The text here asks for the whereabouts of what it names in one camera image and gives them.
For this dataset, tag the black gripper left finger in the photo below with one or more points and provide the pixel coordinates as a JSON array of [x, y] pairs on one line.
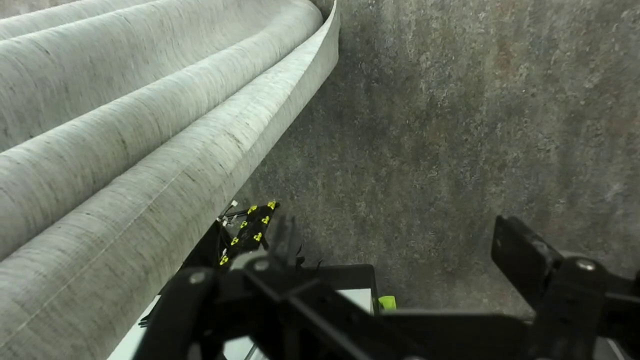
[[220, 313]]

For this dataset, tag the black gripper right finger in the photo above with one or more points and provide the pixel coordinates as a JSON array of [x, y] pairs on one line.
[[572, 301]]

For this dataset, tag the grey fabric curtain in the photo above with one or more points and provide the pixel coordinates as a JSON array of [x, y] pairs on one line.
[[132, 166]]

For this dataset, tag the small green object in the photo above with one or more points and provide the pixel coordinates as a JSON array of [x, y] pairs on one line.
[[387, 303]]

